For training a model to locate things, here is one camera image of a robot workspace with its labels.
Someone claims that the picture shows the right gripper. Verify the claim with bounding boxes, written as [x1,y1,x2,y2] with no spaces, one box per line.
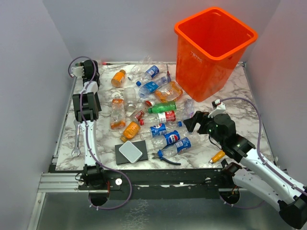
[183,110,225,145]

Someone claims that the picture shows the large crushed orange bottle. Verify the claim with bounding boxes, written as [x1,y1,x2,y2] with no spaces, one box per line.
[154,81,183,102]

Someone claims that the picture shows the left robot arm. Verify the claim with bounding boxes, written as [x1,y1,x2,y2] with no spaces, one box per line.
[71,59,106,190]

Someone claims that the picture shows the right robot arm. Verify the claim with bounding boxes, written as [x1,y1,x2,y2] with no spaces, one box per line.
[184,111,307,229]

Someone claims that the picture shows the orange plastic bin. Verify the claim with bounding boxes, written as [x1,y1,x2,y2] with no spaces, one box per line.
[174,7,258,102]

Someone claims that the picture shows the clear crushed bottle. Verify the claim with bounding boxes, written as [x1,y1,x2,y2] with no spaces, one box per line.
[182,98,194,120]

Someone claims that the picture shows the blue label bottle lower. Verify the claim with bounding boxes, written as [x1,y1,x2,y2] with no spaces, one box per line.
[157,138,191,158]

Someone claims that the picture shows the green sprite bottle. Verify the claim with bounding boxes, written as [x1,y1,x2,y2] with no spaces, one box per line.
[148,101,177,114]

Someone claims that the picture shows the blue pepsi bottle upper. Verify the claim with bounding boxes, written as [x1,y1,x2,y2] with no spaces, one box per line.
[140,124,166,138]

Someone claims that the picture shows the blue pepsi bottle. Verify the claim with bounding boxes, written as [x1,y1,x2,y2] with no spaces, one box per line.
[140,124,166,138]
[152,130,180,149]

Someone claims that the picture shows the small orange juice bottle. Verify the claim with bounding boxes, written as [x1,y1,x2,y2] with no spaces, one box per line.
[111,69,126,88]

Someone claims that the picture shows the red label bottle centre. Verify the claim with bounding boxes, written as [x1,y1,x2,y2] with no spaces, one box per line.
[139,110,176,126]

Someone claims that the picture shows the blue pepsi bottle middle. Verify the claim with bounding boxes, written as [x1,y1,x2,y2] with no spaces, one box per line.
[152,130,180,149]

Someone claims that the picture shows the black foam pad upper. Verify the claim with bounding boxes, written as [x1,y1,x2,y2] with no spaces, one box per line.
[95,92,102,112]

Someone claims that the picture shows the clear plastic cup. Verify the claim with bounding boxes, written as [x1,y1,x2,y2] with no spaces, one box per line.
[123,87,137,112]

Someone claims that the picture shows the small red label bottle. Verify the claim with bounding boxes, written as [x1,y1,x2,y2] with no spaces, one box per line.
[130,109,144,123]

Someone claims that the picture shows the blue label water bottle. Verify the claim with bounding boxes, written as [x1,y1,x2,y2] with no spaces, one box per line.
[138,77,168,98]

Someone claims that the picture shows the red screwdriver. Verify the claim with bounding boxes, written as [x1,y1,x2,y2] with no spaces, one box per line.
[166,64,171,82]

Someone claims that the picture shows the orange bottle lower left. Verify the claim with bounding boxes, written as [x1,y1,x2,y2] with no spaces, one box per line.
[120,122,141,142]

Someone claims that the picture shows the tall orange label bottle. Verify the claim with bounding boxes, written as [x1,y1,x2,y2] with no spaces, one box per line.
[110,94,126,129]

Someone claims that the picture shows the blue label bottle top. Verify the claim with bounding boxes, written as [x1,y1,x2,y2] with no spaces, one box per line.
[141,65,160,81]

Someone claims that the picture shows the white rounded box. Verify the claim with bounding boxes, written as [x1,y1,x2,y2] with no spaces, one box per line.
[119,141,142,163]

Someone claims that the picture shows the silver wrench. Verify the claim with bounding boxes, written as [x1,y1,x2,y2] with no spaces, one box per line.
[71,120,81,157]

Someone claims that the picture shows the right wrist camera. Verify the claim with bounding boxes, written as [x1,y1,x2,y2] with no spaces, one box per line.
[208,99,226,118]

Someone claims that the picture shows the yellow handle utility knife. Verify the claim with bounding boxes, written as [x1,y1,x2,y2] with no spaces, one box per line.
[208,150,225,164]

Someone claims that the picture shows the blue handle pliers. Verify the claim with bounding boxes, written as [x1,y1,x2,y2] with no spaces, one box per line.
[152,152,181,166]

